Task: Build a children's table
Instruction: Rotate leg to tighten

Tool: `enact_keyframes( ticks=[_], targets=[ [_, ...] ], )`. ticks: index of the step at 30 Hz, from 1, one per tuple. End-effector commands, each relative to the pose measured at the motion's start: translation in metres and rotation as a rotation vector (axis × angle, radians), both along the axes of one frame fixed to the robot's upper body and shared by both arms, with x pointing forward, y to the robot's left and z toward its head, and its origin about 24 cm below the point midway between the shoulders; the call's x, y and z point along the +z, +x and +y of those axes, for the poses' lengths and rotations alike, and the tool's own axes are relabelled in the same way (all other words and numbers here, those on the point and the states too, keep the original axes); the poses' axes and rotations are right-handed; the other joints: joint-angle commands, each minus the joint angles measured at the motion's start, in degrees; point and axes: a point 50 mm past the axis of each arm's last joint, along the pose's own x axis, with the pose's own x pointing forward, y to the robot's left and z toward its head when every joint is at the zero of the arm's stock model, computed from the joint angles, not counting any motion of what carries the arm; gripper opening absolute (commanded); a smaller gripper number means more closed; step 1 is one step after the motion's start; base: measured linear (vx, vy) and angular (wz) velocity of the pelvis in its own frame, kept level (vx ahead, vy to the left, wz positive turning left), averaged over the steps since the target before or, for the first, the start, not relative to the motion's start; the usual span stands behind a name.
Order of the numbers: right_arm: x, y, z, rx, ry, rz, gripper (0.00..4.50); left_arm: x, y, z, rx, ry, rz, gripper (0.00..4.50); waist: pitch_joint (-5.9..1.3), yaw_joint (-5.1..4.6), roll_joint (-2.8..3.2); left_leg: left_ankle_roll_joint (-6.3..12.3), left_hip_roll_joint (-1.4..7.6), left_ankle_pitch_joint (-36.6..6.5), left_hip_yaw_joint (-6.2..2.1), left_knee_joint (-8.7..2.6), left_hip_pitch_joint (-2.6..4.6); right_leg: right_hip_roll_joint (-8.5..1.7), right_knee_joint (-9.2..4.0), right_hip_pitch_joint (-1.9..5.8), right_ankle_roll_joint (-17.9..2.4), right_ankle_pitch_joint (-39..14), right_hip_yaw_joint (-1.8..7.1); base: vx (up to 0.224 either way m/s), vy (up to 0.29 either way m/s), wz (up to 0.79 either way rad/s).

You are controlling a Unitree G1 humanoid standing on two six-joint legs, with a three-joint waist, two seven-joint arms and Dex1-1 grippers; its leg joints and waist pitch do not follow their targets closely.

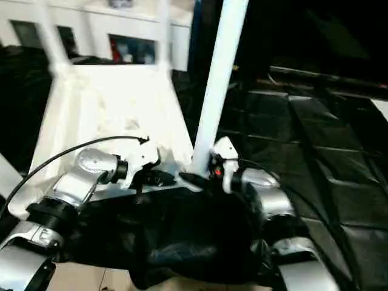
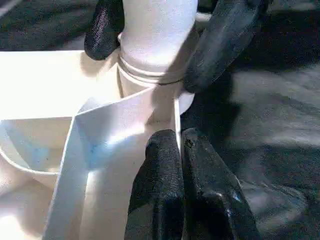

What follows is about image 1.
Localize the black mat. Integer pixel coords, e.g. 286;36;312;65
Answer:
0;45;388;289

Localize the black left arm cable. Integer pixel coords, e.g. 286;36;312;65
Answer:
5;135;152;207

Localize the black backdrop cloth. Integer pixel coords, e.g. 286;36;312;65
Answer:
189;0;388;89

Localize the white cabinet with glass doors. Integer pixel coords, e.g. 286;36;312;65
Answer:
0;0;194;72

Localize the white plastic table top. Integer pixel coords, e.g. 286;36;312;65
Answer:
7;61;204;221

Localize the white plastic table leg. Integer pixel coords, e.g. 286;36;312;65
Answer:
0;153;24;198
156;0;174;73
192;0;252;179
37;0;73;73

